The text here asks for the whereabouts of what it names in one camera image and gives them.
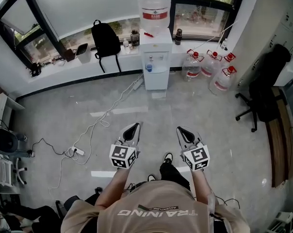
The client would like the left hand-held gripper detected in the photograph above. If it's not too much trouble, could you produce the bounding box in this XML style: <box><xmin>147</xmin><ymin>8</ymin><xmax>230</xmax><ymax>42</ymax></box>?
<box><xmin>109</xmin><ymin>122</ymin><xmax>141</xmax><ymax>171</ymax></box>

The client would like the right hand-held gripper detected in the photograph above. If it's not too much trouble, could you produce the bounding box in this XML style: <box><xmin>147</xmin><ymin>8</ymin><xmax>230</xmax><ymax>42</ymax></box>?
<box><xmin>177</xmin><ymin>127</ymin><xmax>211</xmax><ymax>172</ymax></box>

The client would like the person's right forearm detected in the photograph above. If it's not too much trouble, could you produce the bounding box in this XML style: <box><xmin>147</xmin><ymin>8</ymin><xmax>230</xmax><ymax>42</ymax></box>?
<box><xmin>190</xmin><ymin>169</ymin><xmax>215</xmax><ymax>203</ymax></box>

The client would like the person's left forearm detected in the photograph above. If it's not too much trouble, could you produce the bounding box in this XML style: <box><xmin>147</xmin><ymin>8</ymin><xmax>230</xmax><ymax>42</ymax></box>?
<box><xmin>95</xmin><ymin>166</ymin><xmax>137</xmax><ymax>208</ymax></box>

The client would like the person's black trouser leg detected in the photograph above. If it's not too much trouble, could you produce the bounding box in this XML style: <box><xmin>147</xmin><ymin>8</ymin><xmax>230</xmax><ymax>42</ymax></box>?
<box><xmin>159</xmin><ymin>161</ymin><xmax>191</xmax><ymax>192</ymax></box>

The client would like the white power strip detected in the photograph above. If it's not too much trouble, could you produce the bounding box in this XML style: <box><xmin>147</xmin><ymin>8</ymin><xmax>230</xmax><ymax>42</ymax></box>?
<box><xmin>132</xmin><ymin>78</ymin><xmax>145</xmax><ymax>90</ymax></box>
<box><xmin>67</xmin><ymin>146</ymin><xmax>85</xmax><ymax>156</ymax></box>

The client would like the white water dispenser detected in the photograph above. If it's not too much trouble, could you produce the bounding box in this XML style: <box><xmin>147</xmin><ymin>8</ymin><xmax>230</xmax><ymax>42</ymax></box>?
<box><xmin>139</xmin><ymin>29</ymin><xmax>174</xmax><ymax>91</ymax></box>

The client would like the clear water jug red cap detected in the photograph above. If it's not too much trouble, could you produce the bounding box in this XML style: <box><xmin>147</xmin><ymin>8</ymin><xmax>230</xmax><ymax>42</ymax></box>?
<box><xmin>181</xmin><ymin>49</ymin><xmax>205</xmax><ymax>82</ymax></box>
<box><xmin>220</xmin><ymin>52</ymin><xmax>236</xmax><ymax>69</ymax></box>
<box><xmin>200</xmin><ymin>50</ymin><xmax>223</xmax><ymax>79</ymax></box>
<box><xmin>209</xmin><ymin>66</ymin><xmax>237</xmax><ymax>96</ymax></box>

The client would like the person's beige t-shirt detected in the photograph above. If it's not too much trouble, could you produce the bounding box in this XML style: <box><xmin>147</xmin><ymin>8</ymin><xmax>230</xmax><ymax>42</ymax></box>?
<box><xmin>61</xmin><ymin>180</ymin><xmax>251</xmax><ymax>233</ymax></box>

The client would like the white waste bin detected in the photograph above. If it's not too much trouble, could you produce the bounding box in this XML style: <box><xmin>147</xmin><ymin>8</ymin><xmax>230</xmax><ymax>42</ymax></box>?
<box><xmin>75</xmin><ymin>43</ymin><xmax>92</xmax><ymax>64</ymax></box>

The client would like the wooden table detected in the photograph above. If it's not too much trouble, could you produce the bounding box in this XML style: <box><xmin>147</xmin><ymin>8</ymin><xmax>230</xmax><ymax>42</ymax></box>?
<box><xmin>265</xmin><ymin>86</ymin><xmax>293</xmax><ymax>188</ymax></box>

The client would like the black office chair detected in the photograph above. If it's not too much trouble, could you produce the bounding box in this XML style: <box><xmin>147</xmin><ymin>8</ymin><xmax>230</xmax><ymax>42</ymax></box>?
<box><xmin>235</xmin><ymin>44</ymin><xmax>292</xmax><ymax>133</ymax></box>

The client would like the dark glass jar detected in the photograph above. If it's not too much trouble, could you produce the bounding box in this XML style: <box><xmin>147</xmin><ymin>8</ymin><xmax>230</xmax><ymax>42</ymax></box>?
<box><xmin>130</xmin><ymin>30</ymin><xmax>141</xmax><ymax>47</ymax></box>

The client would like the black backpack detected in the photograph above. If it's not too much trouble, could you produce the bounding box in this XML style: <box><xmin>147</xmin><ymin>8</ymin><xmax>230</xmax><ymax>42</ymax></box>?
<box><xmin>91</xmin><ymin>19</ymin><xmax>122</xmax><ymax>73</ymax></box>

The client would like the dark brown box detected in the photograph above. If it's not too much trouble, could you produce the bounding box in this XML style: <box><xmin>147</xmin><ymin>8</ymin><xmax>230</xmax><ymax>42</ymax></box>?
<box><xmin>64</xmin><ymin>49</ymin><xmax>76</xmax><ymax>63</ymax></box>

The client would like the dark thermos bottle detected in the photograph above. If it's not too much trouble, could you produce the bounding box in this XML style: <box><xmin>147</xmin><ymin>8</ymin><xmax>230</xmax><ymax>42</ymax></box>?
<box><xmin>174</xmin><ymin>28</ymin><xmax>183</xmax><ymax>46</ymax></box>

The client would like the small black device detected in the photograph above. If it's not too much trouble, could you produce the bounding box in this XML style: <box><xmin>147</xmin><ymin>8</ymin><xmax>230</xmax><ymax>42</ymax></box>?
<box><xmin>30</xmin><ymin>62</ymin><xmax>42</xmax><ymax>78</ymax></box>

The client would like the dark blue chair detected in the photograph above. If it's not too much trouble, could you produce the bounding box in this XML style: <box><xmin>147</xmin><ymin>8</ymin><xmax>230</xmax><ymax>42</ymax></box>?
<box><xmin>0</xmin><ymin>127</ymin><xmax>19</xmax><ymax>153</ymax></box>

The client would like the large clear water bottle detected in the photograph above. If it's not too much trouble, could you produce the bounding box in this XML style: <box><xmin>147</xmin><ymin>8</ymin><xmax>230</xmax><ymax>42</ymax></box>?
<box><xmin>136</xmin><ymin>0</ymin><xmax>173</xmax><ymax>37</ymax></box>

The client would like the white chair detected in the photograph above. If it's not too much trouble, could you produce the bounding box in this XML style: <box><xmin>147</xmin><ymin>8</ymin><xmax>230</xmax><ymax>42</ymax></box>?
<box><xmin>0</xmin><ymin>157</ymin><xmax>28</xmax><ymax>188</ymax></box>

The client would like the wide white roller blind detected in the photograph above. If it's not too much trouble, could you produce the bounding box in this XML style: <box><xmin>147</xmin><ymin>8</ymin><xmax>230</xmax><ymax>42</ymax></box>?
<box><xmin>30</xmin><ymin>0</ymin><xmax>147</xmax><ymax>40</ymax></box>

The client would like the white locker cabinet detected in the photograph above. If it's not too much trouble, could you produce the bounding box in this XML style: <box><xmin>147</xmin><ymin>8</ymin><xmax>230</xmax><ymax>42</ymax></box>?
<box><xmin>236</xmin><ymin>8</ymin><xmax>293</xmax><ymax>87</ymax></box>

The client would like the white power cable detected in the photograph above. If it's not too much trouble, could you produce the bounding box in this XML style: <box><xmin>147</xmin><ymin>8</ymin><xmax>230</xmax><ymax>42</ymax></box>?
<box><xmin>48</xmin><ymin>73</ymin><xmax>144</xmax><ymax>198</ymax></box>

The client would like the black power cable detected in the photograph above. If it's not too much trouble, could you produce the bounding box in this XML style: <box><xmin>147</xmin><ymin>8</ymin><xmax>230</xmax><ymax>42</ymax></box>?
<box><xmin>31</xmin><ymin>137</ymin><xmax>75</xmax><ymax>158</ymax></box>

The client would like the thin white cable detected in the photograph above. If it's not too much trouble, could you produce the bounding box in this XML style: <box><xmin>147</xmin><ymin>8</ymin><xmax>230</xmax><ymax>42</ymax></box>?
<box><xmin>182</xmin><ymin>20</ymin><xmax>237</xmax><ymax>49</ymax></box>

